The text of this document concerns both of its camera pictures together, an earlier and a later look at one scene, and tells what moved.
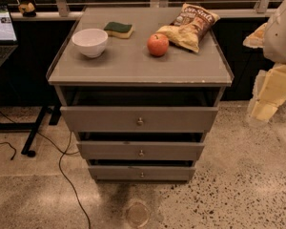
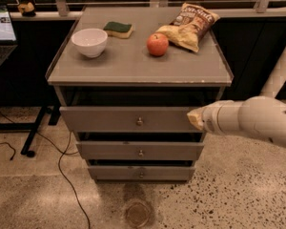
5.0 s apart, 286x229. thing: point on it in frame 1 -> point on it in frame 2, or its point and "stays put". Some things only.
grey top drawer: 140,118 stays put
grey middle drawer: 140,152 stays put
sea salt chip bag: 190,26 stays put
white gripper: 281,37 -> 210,118
